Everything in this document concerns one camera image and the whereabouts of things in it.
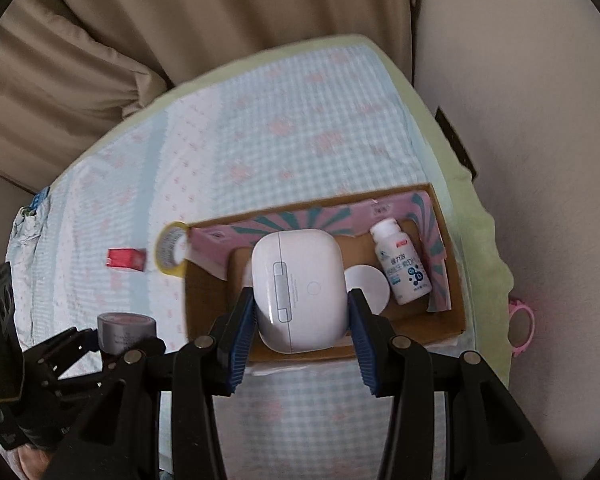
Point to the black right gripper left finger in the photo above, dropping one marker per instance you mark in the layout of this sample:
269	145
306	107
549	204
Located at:
211	365

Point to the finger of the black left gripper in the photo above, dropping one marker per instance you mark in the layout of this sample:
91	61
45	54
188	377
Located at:
60	352

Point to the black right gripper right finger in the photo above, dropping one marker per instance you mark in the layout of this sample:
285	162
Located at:
487	435

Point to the red bottle silver cap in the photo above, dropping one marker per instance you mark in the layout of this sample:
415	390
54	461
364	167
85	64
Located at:
120	331

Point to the white blue-label pill bottle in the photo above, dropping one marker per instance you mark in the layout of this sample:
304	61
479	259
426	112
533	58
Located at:
400	262

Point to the white earbuds case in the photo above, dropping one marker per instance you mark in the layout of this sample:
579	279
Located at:
299	289

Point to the person's left hand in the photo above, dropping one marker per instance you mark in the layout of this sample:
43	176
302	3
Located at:
32	462

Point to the blue white crumpled packet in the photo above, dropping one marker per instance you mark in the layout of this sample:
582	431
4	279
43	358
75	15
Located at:
28	224

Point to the red small box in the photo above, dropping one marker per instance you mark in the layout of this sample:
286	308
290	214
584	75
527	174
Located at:
126	258

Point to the yellow tape roll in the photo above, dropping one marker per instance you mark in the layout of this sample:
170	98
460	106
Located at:
171	249

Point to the pink lined cardboard box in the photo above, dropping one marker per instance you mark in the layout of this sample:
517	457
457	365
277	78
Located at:
218	266

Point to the beige curtain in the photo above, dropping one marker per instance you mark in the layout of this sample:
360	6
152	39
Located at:
71	70

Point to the blue white checkered blanket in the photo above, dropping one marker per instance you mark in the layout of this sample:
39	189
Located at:
314	422

